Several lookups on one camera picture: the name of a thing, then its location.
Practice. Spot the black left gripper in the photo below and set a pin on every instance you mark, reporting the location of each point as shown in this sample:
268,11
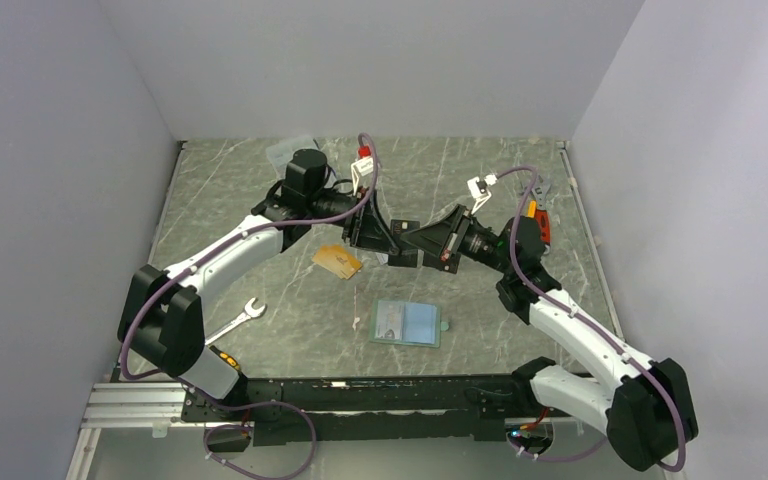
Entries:
367,229

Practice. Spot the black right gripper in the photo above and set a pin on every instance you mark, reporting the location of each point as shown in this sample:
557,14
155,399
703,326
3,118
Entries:
437,239

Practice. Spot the black credit card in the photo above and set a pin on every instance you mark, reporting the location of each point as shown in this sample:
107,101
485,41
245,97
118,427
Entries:
408,256

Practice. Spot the green card holder wallet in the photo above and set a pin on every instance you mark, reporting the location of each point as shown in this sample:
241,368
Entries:
423,325

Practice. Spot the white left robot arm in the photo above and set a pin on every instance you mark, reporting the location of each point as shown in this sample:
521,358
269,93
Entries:
162,319

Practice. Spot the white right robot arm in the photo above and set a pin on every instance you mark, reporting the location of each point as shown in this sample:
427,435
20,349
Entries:
643,407

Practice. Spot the red adjustable wrench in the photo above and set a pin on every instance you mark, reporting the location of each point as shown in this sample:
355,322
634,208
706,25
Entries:
539,193

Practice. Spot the clear plastic organizer box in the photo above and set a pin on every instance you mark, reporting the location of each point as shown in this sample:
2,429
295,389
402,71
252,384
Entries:
280,154

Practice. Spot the silver open-end wrench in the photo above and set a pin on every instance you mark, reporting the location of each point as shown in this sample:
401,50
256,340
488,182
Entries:
253,309

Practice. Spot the yellow black screwdriver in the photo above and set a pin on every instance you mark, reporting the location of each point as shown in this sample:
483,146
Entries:
230,360

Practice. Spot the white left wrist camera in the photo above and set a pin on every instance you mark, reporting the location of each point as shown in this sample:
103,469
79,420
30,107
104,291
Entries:
361,167

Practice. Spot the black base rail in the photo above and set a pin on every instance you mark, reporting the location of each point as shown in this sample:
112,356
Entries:
480,407

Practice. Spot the aluminium frame rail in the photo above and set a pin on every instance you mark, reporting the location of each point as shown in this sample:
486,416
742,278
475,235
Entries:
155,406

